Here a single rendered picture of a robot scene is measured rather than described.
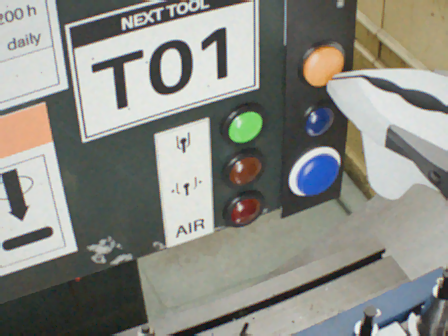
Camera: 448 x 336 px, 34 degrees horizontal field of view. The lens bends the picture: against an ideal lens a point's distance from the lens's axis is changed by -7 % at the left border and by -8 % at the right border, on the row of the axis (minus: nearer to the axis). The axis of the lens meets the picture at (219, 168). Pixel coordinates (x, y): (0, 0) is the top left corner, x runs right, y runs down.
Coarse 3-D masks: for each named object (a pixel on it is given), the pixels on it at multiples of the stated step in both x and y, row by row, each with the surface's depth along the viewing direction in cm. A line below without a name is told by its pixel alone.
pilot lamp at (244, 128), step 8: (248, 112) 41; (240, 120) 41; (248, 120) 41; (256, 120) 42; (232, 128) 41; (240, 128) 41; (248, 128) 41; (256, 128) 42; (232, 136) 42; (240, 136) 42; (248, 136) 42
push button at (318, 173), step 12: (324, 156) 46; (300, 168) 46; (312, 168) 46; (324, 168) 46; (336, 168) 47; (300, 180) 46; (312, 180) 46; (324, 180) 47; (300, 192) 47; (312, 192) 47
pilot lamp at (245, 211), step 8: (248, 200) 46; (256, 200) 46; (240, 208) 45; (248, 208) 46; (256, 208) 46; (232, 216) 46; (240, 216) 46; (248, 216) 46; (256, 216) 47; (240, 224) 46
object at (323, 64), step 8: (328, 48) 41; (312, 56) 40; (320, 56) 40; (328, 56) 41; (336, 56) 41; (312, 64) 41; (320, 64) 41; (328, 64) 41; (336, 64) 41; (304, 72) 41; (312, 72) 41; (320, 72) 41; (328, 72) 41; (336, 72) 42; (312, 80) 41; (320, 80) 41; (328, 80) 42
